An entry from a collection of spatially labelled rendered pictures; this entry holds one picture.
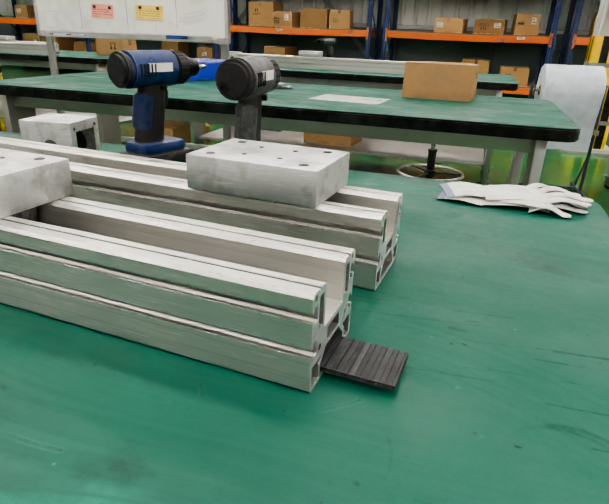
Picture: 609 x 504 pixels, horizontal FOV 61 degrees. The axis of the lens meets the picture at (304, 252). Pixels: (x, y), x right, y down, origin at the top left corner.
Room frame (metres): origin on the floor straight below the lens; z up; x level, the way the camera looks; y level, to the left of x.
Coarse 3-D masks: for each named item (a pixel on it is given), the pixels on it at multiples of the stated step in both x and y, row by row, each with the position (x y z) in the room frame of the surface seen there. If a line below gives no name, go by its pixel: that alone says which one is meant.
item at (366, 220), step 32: (96, 160) 0.73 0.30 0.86; (128, 160) 0.71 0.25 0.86; (160, 160) 0.71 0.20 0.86; (96, 192) 0.64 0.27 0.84; (128, 192) 0.63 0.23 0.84; (160, 192) 0.60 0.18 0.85; (192, 192) 0.58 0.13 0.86; (352, 192) 0.59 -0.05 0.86; (384, 192) 0.59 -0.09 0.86; (224, 224) 0.57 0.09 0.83; (256, 224) 0.55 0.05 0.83; (288, 224) 0.54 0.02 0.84; (320, 224) 0.54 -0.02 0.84; (352, 224) 0.51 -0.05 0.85; (384, 224) 0.52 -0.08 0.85; (384, 256) 0.53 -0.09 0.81
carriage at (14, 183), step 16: (0, 160) 0.52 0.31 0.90; (16, 160) 0.52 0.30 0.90; (32, 160) 0.52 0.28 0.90; (48, 160) 0.52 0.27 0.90; (64, 160) 0.53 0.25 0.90; (0, 176) 0.46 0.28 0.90; (16, 176) 0.48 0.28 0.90; (32, 176) 0.49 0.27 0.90; (48, 176) 0.51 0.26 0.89; (64, 176) 0.53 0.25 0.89; (0, 192) 0.46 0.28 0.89; (16, 192) 0.47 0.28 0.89; (32, 192) 0.49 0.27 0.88; (48, 192) 0.51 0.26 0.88; (64, 192) 0.53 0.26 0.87; (0, 208) 0.46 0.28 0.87; (16, 208) 0.47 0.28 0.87; (32, 208) 0.51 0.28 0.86
